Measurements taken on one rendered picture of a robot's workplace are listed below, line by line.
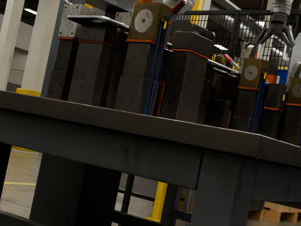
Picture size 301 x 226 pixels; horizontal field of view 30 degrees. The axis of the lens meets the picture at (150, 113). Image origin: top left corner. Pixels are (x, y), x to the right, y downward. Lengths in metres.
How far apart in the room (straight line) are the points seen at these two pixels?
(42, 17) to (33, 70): 0.96
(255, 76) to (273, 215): 4.62
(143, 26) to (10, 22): 7.70
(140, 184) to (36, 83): 5.55
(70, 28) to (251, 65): 0.73
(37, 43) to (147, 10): 8.59
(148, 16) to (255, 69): 0.66
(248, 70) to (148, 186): 2.77
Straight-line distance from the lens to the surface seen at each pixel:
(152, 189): 4.84
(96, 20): 1.85
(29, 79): 10.22
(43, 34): 10.23
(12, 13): 9.38
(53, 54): 2.16
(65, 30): 1.98
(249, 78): 2.23
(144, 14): 1.72
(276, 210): 6.73
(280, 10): 2.72
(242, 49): 2.79
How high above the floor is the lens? 0.66
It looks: 3 degrees up
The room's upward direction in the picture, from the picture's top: 11 degrees clockwise
